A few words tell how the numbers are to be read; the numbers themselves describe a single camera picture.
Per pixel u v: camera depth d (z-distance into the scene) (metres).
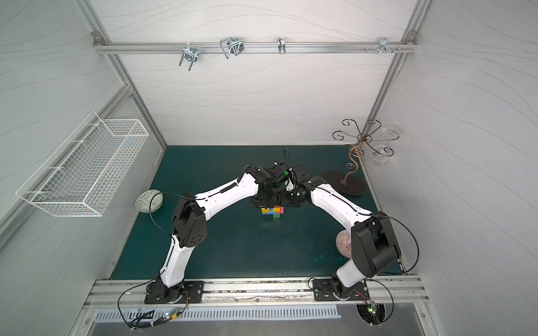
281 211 0.88
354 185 0.99
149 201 0.96
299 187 0.64
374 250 0.44
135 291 0.61
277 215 0.92
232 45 0.77
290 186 0.76
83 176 0.69
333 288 0.65
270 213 0.90
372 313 0.72
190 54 0.78
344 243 0.84
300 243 0.85
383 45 0.76
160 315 0.70
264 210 0.88
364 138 0.80
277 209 0.88
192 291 0.74
